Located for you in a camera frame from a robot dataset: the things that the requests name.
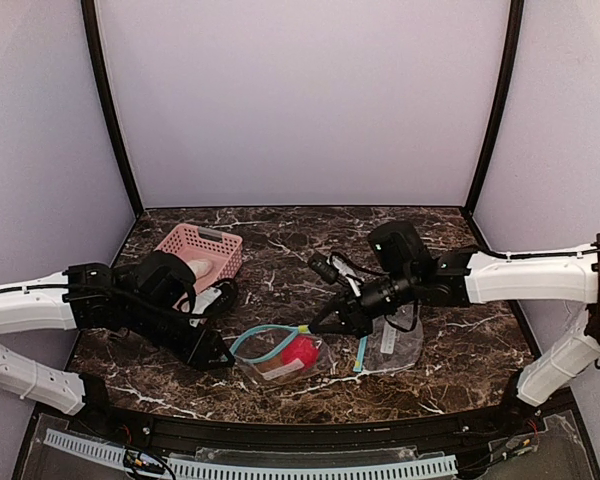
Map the red toy fruit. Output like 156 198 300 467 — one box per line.
281 335 319 369

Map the zip bag with blue zipper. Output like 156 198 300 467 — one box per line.
230 324 336 387

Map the white toy bun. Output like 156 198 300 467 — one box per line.
187 258 214 280

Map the pink perforated plastic basket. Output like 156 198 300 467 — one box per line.
156 224 243 293

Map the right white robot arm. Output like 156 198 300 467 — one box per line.
308 221 600 412

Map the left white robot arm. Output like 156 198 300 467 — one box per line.
0 250 238 416

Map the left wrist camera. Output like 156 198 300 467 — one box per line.
189 278 239 327

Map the black front table rail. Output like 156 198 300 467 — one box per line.
81 407 541 461

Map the white slotted cable duct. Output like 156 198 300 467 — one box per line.
43 428 458 479

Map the right black frame post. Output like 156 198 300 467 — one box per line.
463 0 525 217

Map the black frame post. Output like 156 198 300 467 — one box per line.
80 0 144 218
463 0 525 217

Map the left black frame post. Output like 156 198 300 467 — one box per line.
80 0 144 218

